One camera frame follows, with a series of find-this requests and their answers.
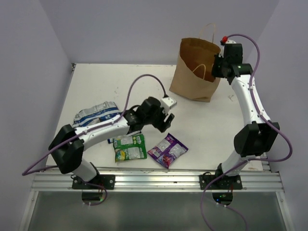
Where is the blue white snack bag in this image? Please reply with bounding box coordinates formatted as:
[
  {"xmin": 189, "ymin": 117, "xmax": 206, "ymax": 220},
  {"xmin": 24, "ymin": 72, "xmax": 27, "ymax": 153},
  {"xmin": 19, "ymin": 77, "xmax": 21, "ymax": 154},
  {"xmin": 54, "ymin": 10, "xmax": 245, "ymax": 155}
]
[{"xmin": 72, "ymin": 101, "xmax": 121, "ymax": 128}]

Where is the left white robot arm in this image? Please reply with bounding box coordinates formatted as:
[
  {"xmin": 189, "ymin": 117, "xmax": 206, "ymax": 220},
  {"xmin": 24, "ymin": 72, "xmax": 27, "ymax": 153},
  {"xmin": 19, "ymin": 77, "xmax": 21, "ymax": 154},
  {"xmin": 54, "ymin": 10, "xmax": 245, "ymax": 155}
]
[{"xmin": 49, "ymin": 96, "xmax": 177, "ymax": 189}]

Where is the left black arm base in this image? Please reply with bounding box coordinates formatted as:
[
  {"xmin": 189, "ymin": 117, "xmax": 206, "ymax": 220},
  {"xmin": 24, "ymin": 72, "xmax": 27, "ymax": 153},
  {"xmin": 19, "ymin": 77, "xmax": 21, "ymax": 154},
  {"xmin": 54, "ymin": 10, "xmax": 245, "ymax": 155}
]
[{"xmin": 71, "ymin": 174, "xmax": 116, "ymax": 206}]

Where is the purple cable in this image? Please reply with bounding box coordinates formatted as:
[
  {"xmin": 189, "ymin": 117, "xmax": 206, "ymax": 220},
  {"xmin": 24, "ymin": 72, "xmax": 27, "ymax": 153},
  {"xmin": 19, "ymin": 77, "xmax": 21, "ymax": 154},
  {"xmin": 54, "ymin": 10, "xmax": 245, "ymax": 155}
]
[
  {"xmin": 201, "ymin": 33, "xmax": 293, "ymax": 231},
  {"xmin": 21, "ymin": 74, "xmax": 169, "ymax": 205}
]

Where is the green snack bag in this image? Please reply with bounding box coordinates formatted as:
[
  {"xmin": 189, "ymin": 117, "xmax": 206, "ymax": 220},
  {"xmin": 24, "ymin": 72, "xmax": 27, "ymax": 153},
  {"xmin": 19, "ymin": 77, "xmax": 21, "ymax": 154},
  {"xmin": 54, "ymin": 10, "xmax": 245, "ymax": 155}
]
[{"xmin": 113, "ymin": 133, "xmax": 147, "ymax": 162}]

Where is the brown paper bag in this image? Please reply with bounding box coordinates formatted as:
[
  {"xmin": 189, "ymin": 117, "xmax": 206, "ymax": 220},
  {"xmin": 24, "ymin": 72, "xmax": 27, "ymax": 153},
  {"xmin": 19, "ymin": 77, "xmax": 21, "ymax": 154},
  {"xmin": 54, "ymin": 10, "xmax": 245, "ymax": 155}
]
[{"xmin": 169, "ymin": 23, "xmax": 220, "ymax": 103}]

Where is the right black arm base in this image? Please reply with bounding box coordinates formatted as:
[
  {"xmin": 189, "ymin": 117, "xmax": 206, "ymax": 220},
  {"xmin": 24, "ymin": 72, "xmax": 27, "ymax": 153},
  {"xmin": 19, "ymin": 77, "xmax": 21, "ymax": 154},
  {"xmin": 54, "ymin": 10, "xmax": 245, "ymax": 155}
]
[{"xmin": 199, "ymin": 172, "xmax": 243, "ymax": 205}]

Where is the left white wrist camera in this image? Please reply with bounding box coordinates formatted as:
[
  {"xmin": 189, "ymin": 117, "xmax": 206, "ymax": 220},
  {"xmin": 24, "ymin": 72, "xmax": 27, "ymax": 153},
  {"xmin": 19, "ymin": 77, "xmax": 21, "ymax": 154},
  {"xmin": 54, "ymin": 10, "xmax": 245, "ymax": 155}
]
[{"xmin": 160, "ymin": 96, "xmax": 177, "ymax": 114}]

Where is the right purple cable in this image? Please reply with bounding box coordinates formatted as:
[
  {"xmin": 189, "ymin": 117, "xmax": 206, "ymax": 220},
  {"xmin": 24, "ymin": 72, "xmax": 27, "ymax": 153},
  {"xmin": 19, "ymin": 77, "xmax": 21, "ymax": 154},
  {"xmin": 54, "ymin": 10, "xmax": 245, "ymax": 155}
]
[{"xmin": 201, "ymin": 33, "xmax": 293, "ymax": 231}]

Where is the dark blue snack bag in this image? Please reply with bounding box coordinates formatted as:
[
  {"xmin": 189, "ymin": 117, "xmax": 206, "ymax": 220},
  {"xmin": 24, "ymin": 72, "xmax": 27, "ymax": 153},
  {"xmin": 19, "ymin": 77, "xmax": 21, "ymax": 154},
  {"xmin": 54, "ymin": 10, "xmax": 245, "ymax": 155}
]
[{"xmin": 107, "ymin": 130, "xmax": 141, "ymax": 144}]

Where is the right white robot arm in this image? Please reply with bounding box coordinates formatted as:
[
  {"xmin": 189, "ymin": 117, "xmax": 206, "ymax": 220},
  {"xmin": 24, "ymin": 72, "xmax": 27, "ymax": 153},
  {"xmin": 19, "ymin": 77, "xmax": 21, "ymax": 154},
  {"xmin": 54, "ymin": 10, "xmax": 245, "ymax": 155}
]
[{"xmin": 212, "ymin": 40, "xmax": 280, "ymax": 189}]

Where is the purple snack bag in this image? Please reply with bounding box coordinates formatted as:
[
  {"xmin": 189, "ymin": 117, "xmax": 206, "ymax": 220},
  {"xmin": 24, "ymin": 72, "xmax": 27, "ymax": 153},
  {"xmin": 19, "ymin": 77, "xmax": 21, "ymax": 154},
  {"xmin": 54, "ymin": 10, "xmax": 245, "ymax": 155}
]
[{"xmin": 147, "ymin": 133, "xmax": 189, "ymax": 169}]

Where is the aluminium front rail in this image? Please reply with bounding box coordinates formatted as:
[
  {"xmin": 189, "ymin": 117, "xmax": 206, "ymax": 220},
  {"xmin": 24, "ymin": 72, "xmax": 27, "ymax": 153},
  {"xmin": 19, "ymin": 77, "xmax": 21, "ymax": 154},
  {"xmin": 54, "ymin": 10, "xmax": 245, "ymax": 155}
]
[{"xmin": 31, "ymin": 168, "xmax": 284, "ymax": 193}]

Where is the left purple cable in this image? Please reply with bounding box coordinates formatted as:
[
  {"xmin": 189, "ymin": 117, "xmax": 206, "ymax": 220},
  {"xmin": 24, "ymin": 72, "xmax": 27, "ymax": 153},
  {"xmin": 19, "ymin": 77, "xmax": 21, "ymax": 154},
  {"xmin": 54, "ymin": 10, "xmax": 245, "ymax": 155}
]
[{"xmin": 21, "ymin": 74, "xmax": 169, "ymax": 205}]

